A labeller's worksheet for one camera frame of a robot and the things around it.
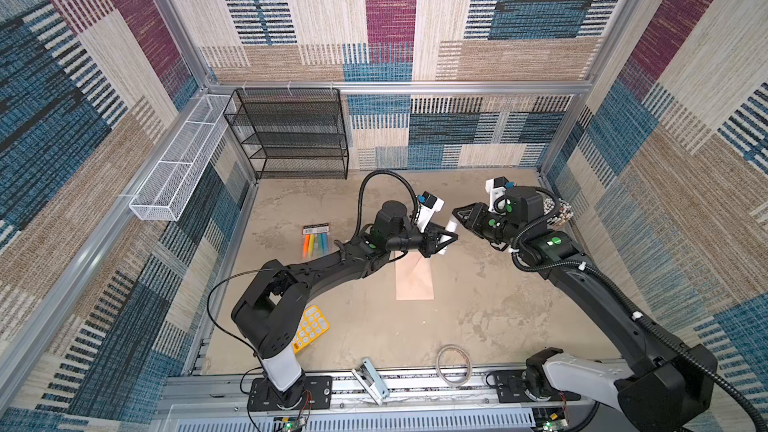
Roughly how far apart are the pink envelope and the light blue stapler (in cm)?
21

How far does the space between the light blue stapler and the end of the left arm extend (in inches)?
12.8

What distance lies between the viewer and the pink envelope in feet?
3.00

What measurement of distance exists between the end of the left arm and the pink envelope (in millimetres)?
220

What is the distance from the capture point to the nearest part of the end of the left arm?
71 cm

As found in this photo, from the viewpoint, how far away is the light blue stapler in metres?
0.73
